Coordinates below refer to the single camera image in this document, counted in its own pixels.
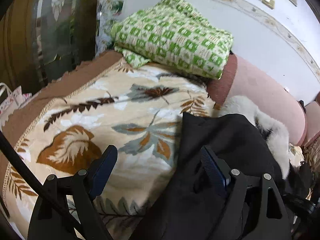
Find black coat with fur collar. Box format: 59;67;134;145
131;96;319;239

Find leaf pattern beige blanket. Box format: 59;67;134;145
2;51;214;239

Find white paper bag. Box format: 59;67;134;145
1;82;32;131

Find pink headboard cushion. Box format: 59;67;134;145
207;54;307;146

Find dark glass cabinet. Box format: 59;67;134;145
1;0;98;93

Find green checkered pillow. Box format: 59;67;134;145
111;0;234;80

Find black cable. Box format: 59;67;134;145
0;130;83;240

